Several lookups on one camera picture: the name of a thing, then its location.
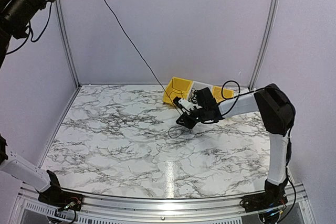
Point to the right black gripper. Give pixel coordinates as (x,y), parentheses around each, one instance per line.
(188,124)

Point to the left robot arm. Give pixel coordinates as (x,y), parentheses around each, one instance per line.
(15,16)

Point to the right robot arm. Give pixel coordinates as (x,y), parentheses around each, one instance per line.
(277,114)

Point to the left yellow bin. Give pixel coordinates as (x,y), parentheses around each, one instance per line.
(177,87)

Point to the yellow bin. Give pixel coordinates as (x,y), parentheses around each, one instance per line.
(220,93)
(177,87)

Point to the white translucent bin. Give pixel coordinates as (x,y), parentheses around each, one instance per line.
(195,87)

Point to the right yellow bin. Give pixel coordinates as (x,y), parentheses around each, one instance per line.
(220,93)

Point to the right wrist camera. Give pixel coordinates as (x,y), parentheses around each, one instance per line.
(184,104)

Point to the aluminium front rail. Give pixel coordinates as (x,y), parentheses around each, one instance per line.
(112,209)

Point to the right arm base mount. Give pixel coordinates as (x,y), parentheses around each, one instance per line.
(273,196)

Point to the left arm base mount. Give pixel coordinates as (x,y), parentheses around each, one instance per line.
(54,195)

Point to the right aluminium corner post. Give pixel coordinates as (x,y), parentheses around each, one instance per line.
(271,16)

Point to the aluminium corner post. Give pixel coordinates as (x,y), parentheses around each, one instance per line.
(66,43)
(271,16)

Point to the left aluminium corner post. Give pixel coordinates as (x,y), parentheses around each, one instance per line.
(66,43)

